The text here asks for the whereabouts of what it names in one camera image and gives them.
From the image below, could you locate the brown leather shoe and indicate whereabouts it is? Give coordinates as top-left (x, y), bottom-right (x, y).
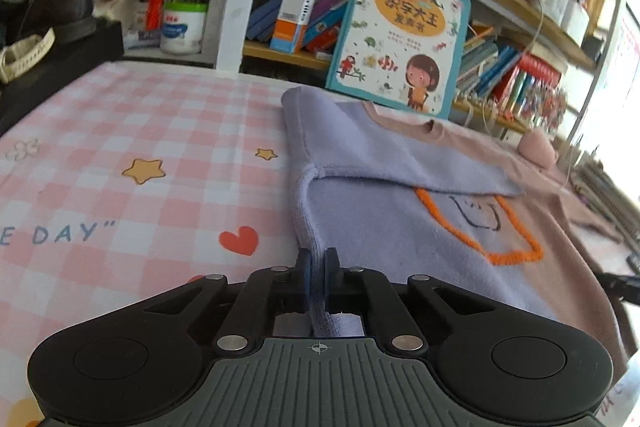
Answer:
top-left (14, 0), bottom-right (99, 46)

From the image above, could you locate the pink checkered tablecloth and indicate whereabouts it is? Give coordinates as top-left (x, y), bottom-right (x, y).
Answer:
top-left (1, 63), bottom-right (296, 426)

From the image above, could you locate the white charging cable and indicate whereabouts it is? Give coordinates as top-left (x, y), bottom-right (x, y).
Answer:
top-left (464, 0), bottom-right (576, 178)

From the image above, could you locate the usmile white orange box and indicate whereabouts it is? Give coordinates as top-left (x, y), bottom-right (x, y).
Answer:
top-left (269, 0), bottom-right (316, 54)

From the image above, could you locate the white green pen jar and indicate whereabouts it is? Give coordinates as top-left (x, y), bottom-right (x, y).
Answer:
top-left (160, 2), bottom-right (208, 55)

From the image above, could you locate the children's sound book teal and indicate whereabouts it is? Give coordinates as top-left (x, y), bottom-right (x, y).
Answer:
top-left (326, 0), bottom-right (471, 118)

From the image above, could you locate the black box under shoe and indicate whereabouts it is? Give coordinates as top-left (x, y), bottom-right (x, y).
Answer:
top-left (0, 18), bottom-right (124, 135)

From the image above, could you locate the white wrist watch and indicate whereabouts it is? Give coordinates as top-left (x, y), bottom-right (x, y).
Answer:
top-left (0, 28), bottom-right (55, 84)

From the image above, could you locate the stack of notebooks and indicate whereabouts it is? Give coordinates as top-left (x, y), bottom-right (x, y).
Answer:
top-left (570, 160), bottom-right (639, 253)

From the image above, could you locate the purple and pink sweater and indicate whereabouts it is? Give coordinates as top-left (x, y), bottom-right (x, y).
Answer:
top-left (282, 87), bottom-right (628, 375)

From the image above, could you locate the pink plush toy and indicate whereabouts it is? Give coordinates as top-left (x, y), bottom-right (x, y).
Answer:
top-left (516, 128), bottom-right (559, 170)

